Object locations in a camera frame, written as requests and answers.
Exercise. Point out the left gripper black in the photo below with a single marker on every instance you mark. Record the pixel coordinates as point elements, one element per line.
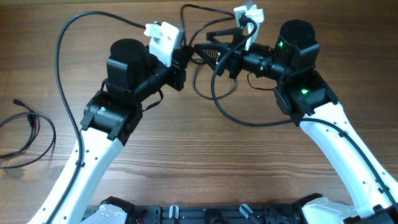
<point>178,65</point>

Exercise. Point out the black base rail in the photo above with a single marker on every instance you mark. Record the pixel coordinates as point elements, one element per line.
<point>242,214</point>

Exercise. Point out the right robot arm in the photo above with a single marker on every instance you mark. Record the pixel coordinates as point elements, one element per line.
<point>309,103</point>

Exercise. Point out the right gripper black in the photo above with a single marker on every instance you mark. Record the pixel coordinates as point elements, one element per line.
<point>222,48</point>

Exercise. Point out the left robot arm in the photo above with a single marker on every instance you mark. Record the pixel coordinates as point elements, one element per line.
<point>135,72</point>

